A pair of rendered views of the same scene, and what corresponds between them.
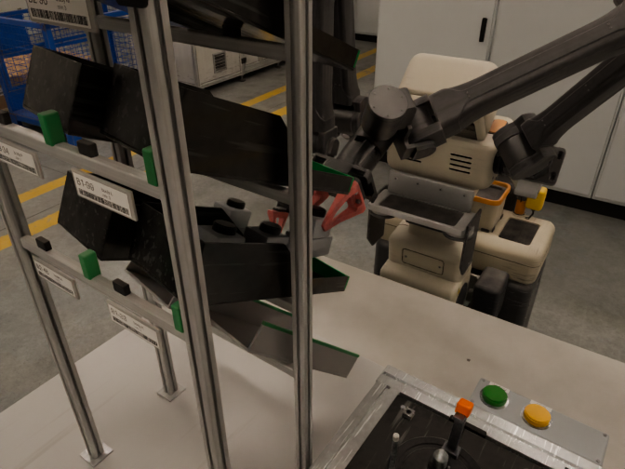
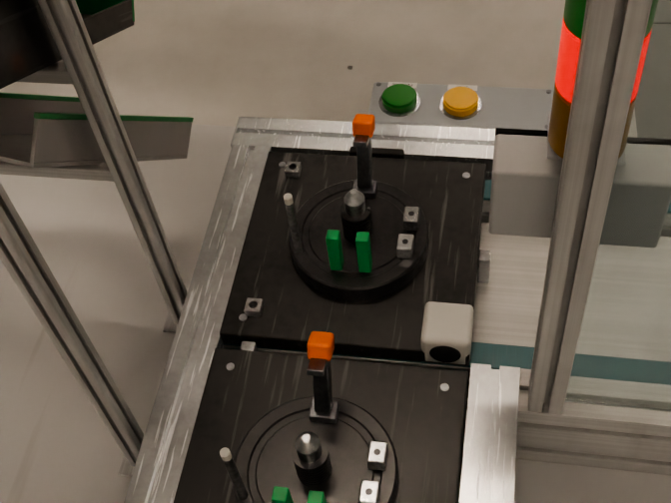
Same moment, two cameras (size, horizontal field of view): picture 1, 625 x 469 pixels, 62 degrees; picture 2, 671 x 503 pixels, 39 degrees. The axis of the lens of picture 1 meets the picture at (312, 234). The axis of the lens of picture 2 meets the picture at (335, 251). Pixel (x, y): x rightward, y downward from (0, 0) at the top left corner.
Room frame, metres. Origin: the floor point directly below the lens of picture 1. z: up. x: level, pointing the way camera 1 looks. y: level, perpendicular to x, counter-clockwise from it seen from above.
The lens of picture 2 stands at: (-0.11, 0.04, 1.72)
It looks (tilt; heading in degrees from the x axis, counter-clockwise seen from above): 53 degrees down; 341
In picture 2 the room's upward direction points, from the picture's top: 9 degrees counter-clockwise
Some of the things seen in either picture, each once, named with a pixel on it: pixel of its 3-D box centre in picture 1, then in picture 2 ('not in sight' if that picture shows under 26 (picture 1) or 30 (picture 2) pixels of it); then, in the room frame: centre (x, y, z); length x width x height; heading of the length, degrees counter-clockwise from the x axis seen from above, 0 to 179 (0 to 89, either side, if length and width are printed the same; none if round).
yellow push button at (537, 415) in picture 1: (536, 416); (460, 104); (0.56, -0.37, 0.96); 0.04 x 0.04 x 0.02
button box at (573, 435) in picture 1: (532, 429); (459, 123); (0.56, -0.37, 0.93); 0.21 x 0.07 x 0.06; 55
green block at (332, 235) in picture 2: not in sight; (335, 250); (0.41, -0.14, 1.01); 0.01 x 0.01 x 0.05; 55
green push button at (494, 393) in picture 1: (494, 396); (399, 101); (0.60, -0.31, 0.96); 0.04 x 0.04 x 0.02
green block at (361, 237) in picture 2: not in sight; (363, 252); (0.39, -0.16, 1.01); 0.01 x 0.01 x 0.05; 55
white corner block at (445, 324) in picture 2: not in sight; (446, 333); (0.30, -0.20, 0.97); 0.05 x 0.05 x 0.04; 55
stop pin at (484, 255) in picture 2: not in sight; (483, 266); (0.36, -0.28, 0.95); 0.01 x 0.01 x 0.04; 55
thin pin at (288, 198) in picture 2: (393, 454); (293, 225); (0.44, -0.11, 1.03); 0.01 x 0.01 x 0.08
